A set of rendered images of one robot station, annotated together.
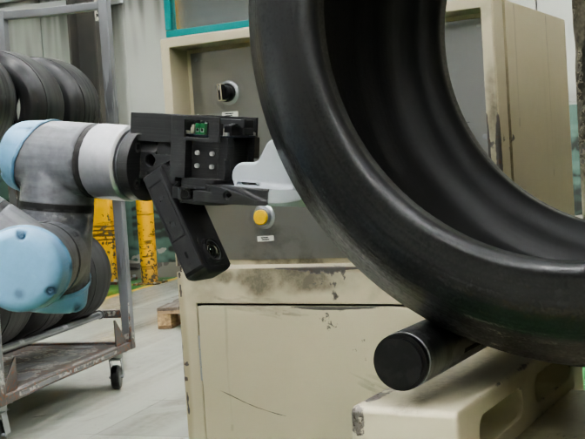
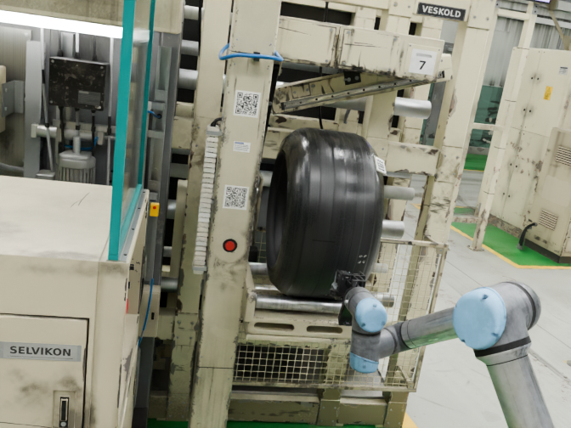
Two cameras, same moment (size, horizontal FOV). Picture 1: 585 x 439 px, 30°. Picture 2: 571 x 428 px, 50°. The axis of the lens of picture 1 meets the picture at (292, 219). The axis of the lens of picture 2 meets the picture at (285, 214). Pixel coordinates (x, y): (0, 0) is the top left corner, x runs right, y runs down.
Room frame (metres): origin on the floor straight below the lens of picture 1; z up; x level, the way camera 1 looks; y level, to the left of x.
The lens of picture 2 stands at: (2.20, 1.19, 1.71)
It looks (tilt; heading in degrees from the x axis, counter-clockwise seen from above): 16 degrees down; 231
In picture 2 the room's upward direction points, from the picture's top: 8 degrees clockwise
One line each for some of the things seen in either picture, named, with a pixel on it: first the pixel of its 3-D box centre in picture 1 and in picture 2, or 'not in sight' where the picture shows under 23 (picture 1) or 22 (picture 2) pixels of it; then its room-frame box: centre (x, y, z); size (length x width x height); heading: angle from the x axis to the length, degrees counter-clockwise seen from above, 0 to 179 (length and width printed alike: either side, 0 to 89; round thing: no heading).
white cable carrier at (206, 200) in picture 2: not in sight; (206, 200); (1.24, -0.40, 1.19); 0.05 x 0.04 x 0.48; 62
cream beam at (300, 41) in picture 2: not in sight; (349, 48); (0.67, -0.48, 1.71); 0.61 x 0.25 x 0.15; 152
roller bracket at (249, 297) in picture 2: not in sight; (245, 283); (1.07, -0.37, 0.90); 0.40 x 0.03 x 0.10; 62
